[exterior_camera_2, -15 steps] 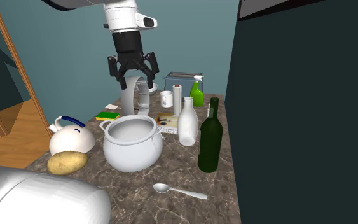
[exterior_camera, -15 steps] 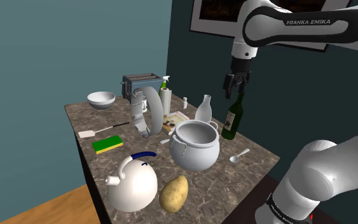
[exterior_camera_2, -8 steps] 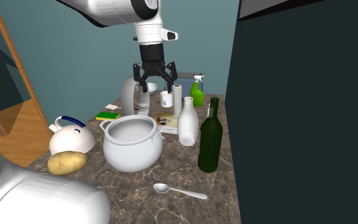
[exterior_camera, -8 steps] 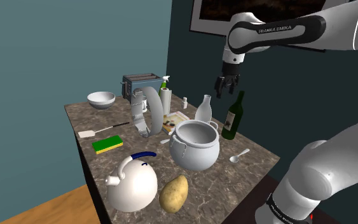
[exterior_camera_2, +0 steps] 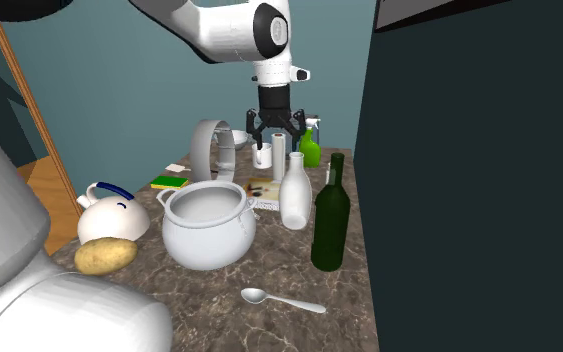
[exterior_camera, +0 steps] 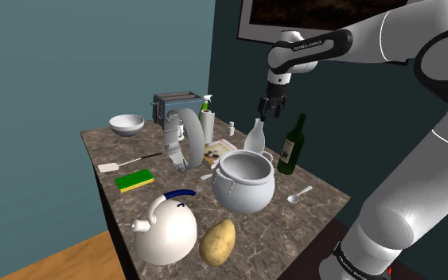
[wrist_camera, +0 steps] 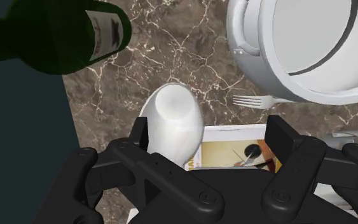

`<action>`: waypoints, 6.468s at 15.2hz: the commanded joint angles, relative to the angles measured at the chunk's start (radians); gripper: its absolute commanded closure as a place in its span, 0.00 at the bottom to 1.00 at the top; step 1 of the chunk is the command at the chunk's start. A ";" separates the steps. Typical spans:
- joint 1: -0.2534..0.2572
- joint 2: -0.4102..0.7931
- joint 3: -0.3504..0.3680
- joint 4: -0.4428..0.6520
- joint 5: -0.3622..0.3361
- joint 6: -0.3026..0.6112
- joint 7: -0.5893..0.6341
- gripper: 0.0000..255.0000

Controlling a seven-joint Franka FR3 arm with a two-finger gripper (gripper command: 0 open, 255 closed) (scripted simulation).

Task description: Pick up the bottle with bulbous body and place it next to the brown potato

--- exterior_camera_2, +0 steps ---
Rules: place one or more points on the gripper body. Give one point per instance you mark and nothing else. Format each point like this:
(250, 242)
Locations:
(274, 102)

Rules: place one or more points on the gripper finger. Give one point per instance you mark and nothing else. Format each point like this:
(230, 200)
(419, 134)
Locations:
(299, 126)
(253, 124)

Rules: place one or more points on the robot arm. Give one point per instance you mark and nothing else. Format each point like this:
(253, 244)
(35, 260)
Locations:
(227, 29)

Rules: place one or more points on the white bowl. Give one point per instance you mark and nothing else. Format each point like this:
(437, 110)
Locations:
(238, 139)

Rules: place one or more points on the green spray bottle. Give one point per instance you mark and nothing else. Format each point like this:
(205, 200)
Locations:
(311, 152)

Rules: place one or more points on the white mug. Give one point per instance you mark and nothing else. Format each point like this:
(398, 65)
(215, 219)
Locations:
(262, 158)

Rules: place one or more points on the white paper towel roll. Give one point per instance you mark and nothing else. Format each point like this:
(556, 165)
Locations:
(278, 158)

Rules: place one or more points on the grey arch-shaped object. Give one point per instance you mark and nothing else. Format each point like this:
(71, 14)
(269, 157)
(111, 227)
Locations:
(200, 146)

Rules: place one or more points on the printed card with white border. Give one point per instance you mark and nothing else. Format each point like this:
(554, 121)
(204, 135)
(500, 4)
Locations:
(266, 191)

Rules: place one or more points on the white bottle vase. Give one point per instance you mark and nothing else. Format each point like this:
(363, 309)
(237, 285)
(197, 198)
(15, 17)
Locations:
(295, 200)

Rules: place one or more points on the small white paper piece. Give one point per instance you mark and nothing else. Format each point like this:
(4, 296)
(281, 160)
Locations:
(176, 167)

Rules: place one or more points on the green and yellow sponge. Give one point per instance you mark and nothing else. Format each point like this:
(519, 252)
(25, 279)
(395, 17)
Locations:
(169, 182)

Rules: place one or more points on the dark green wine bottle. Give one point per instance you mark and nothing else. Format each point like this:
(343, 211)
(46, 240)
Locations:
(330, 224)

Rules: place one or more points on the white cooking pot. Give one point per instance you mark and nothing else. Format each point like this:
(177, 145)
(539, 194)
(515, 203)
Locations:
(208, 239)

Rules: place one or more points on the silver spoon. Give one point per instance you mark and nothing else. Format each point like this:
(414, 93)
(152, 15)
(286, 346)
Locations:
(254, 295)

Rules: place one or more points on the dark tall cabinet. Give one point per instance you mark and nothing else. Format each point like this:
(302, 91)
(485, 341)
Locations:
(481, 170)

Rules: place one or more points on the yellow potato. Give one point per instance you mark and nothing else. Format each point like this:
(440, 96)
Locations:
(105, 255)

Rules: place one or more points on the wooden furniture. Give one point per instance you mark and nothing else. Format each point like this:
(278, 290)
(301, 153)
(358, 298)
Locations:
(49, 195)

